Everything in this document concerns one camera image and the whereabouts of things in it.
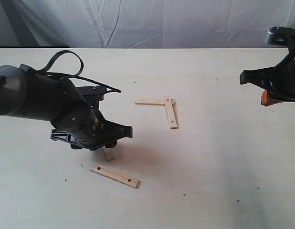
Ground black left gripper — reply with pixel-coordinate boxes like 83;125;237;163
50;97;133;151

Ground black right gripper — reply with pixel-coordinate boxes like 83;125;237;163
240;49;295;107

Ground plain wooden stick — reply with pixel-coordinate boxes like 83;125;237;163
102;147;115;161
135;99;166;106

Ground wooden stick with holes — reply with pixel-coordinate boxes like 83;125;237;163
164;96;178;129
90;164;140;189

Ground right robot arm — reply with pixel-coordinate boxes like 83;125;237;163
240;45;295;107

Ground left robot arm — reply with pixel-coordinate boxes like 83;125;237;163
0;64;133;151

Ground white backdrop cloth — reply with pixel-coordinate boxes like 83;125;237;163
0;0;295;48

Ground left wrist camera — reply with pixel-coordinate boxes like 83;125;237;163
76;86;107;103

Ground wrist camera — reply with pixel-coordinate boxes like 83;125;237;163
76;86;107;103
265;27;295;46

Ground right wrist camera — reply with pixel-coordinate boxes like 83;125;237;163
265;27;295;46

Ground left black cable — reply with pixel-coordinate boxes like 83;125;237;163
35;49;122;94

